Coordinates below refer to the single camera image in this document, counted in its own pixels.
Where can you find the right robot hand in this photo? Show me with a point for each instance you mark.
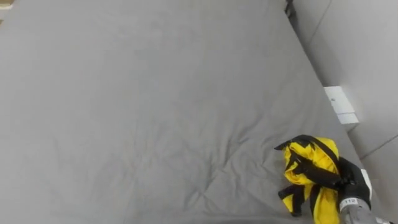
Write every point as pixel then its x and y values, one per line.
pixel 354 183

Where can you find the yellow and black garment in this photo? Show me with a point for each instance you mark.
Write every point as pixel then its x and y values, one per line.
pixel 311 161

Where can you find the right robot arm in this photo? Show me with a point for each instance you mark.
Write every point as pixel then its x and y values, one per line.
pixel 357 214

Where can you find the grey bed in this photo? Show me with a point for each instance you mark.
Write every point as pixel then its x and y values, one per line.
pixel 149 118

